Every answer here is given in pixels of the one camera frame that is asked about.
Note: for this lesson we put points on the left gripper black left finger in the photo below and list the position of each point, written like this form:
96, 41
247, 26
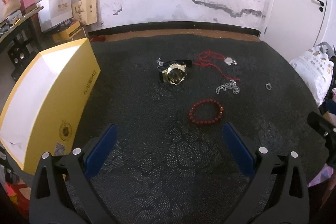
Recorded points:
62, 191

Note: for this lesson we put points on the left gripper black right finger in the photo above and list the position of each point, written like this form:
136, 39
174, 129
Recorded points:
277, 188

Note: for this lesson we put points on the gold black wristwatch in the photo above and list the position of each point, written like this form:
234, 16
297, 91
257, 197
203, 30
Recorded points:
173, 72

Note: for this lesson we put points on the white printed plastic bag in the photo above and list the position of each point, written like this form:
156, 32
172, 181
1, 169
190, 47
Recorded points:
315, 67

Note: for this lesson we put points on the yellow white storage box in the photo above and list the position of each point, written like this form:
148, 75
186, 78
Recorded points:
44, 108

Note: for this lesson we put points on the black speaker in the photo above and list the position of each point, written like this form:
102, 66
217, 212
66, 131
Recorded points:
19, 52

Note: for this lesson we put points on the black yellow-edged desk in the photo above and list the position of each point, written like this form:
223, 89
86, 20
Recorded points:
25, 22

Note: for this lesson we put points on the yellow black cardboard box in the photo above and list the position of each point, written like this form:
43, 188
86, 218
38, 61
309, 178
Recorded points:
68, 33

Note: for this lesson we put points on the brown kraft paper bag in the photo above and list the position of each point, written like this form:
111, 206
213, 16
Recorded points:
85, 11

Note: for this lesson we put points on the black door handle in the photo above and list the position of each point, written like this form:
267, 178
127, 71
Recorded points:
321, 4

